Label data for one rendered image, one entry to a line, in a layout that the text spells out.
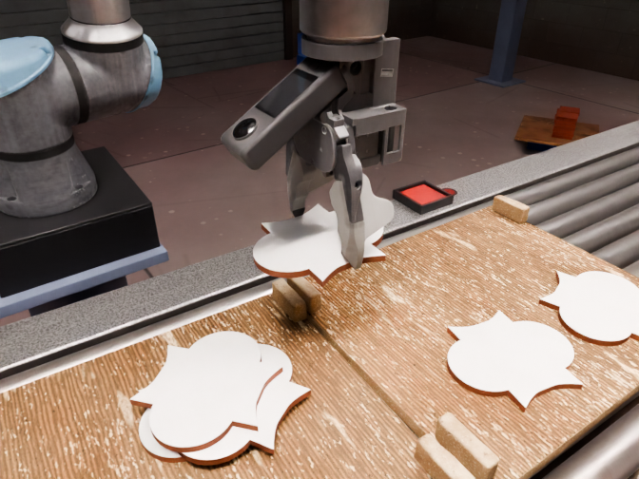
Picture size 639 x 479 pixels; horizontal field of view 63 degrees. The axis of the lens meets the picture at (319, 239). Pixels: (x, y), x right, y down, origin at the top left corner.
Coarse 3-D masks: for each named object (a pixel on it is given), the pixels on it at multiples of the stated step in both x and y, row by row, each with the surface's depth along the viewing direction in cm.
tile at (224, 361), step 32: (192, 352) 54; (224, 352) 54; (256, 352) 54; (160, 384) 50; (192, 384) 50; (224, 384) 50; (256, 384) 50; (160, 416) 47; (192, 416) 47; (224, 416) 47; (256, 416) 47; (192, 448) 44
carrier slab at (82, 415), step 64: (256, 320) 62; (64, 384) 53; (128, 384) 53; (320, 384) 53; (0, 448) 47; (64, 448) 47; (128, 448) 47; (256, 448) 47; (320, 448) 47; (384, 448) 47
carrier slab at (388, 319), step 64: (448, 256) 73; (512, 256) 73; (576, 256) 73; (320, 320) 62; (384, 320) 62; (448, 320) 62; (512, 320) 62; (384, 384) 53; (448, 384) 53; (512, 448) 47
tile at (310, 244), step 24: (312, 216) 58; (336, 216) 58; (264, 240) 54; (288, 240) 54; (312, 240) 54; (336, 240) 54; (264, 264) 51; (288, 264) 50; (312, 264) 50; (336, 264) 50
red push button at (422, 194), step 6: (420, 186) 94; (426, 186) 94; (402, 192) 92; (408, 192) 92; (414, 192) 92; (420, 192) 92; (426, 192) 92; (432, 192) 92; (438, 192) 92; (414, 198) 90; (420, 198) 90; (426, 198) 90; (432, 198) 90; (438, 198) 90
